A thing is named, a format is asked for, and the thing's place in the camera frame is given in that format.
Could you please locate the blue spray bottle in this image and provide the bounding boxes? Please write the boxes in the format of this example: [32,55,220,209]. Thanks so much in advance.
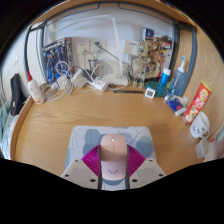
[168,55,188,98]

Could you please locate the blue white-capped tube bottle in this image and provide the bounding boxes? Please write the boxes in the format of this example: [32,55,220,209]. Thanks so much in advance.
[159,67,172,87]

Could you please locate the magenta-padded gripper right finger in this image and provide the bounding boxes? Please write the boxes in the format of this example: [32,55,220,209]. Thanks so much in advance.
[126,143,167,190]

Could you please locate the white desk lamp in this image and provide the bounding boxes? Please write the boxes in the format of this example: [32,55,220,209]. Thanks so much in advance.
[54,13,131,87]

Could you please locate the grey blue-patterned mouse pad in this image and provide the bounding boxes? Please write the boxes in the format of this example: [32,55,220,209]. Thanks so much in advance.
[64,125,157,192]

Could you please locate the white red-capped lotion bottle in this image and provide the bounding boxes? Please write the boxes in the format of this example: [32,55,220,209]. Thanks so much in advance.
[26,71,45,105]

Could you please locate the white wall socket panel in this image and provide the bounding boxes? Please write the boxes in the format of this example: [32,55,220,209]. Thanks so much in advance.
[75,40,91,56]

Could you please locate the glass jar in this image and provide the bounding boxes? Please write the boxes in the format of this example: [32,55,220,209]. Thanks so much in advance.
[88,59,103,78]

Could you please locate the small white desk clock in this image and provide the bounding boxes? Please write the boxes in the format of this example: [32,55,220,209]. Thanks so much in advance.
[144,87,157,100]

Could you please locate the teal round lid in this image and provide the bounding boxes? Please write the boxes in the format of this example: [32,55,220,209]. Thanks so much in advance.
[145,80,168,98]

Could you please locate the white charger block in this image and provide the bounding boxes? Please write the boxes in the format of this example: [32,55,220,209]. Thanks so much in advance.
[57,74,71,90]
[72,68,88,89]

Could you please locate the small white box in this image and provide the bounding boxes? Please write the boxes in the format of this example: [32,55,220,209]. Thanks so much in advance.
[195,137,210,160]

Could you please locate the red yellow chips can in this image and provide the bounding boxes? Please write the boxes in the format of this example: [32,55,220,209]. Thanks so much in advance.
[182,80,213,124]

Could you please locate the black pen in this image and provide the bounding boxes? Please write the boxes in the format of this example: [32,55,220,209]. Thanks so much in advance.
[113,89,145,95]

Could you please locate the pale bedding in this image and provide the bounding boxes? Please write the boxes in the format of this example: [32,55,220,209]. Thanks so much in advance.
[0,101,19,159]

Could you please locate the blue snack packet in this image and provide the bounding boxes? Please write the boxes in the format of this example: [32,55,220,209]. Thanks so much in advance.
[164,93,188,117]

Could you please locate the pink computer mouse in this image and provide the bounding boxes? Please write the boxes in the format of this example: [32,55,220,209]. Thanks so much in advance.
[99,133,129,184]

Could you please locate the tan robot figure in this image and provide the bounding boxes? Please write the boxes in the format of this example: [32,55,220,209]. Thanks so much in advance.
[130,39,168,89]

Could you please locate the dark robot model kit box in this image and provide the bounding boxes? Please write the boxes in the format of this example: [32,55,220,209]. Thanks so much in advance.
[41,37,75,86]

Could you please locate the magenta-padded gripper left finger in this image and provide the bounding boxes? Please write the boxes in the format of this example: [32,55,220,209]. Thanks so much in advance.
[60,143,101,190]

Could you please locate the white power strip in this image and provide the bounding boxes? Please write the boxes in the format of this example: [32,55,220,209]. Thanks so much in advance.
[90,76,109,93]

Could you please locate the black bag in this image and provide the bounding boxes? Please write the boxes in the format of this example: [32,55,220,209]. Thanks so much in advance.
[9,73,27,117]

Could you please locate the printed figure box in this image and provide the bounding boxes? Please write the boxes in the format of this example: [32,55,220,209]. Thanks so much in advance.
[142,27,174,51]

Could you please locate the white mug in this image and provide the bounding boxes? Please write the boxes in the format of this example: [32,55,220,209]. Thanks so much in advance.
[189,110,212,139]

